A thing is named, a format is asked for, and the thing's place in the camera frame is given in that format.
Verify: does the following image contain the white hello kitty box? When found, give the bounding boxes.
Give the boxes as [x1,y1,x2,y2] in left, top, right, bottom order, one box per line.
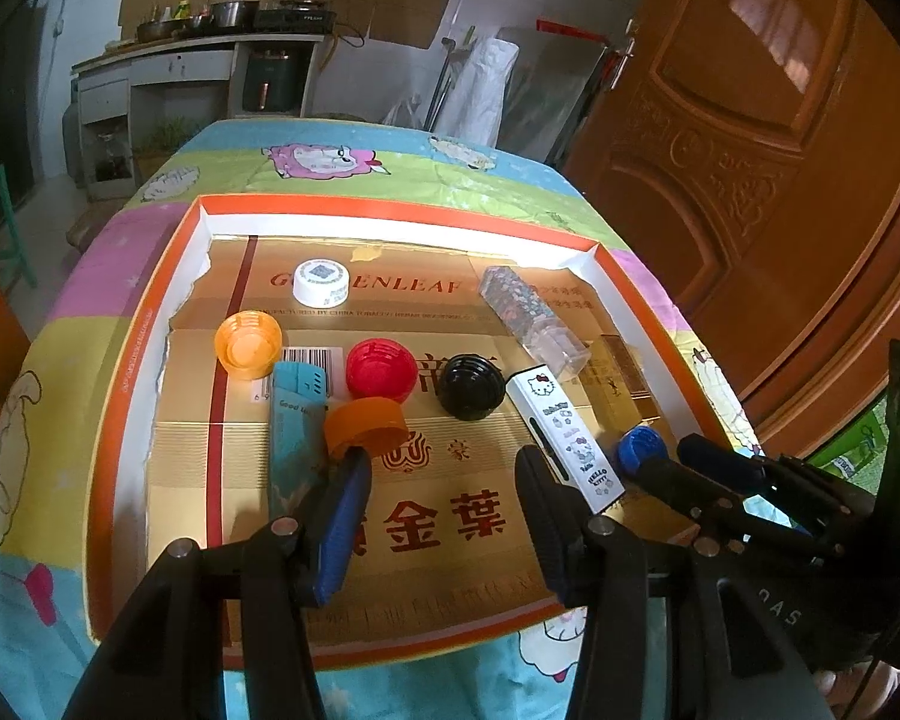
[505,366,624,515]

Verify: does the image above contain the blue bottle cap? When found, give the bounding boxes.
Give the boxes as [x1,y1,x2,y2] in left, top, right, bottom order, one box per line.
[616,424,670,476]

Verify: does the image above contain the orange bottle cap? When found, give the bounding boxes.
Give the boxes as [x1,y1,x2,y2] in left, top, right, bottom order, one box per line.
[214,310,283,380]
[323,397,409,460]

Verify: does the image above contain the gold lighter box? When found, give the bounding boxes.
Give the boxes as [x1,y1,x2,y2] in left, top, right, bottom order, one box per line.
[592,335,660,421]

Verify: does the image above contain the teal rectangular box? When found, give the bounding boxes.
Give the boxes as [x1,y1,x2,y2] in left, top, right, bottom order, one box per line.
[268,361,328,518]

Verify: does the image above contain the black bottle cap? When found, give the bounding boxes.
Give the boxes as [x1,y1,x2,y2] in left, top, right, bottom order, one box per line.
[436,355,505,421]

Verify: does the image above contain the clear plastic rectangular box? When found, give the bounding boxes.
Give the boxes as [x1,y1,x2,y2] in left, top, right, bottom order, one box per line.
[479,265,590,380]

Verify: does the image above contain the red bottle cap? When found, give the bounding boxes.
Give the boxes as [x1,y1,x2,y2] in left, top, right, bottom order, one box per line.
[346,338,418,403]

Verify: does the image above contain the white round cap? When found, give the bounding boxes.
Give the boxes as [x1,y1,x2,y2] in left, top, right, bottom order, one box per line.
[292,259,351,309]

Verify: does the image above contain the green beer carton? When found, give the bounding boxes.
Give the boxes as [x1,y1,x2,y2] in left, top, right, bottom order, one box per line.
[808,394,889,494]

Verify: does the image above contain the shallow orange-rimmed cardboard tray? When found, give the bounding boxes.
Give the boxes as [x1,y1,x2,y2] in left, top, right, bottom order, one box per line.
[84,193,724,670]

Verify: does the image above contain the colourful cartoon tablecloth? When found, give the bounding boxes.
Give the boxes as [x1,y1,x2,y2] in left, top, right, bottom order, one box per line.
[0,121,756,718]

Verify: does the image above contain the right wooden door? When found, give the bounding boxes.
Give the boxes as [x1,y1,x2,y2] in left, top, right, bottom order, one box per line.
[566,0,900,455]

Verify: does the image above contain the white hanging plastic bag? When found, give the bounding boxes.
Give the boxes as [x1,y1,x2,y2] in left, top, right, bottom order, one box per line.
[434,37,520,148]

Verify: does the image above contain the kitchen counter cabinet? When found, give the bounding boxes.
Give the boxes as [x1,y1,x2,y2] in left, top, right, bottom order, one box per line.
[73,32,329,202]

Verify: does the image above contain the metal cooking pot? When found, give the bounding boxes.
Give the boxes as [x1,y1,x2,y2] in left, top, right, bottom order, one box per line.
[211,0,260,32]

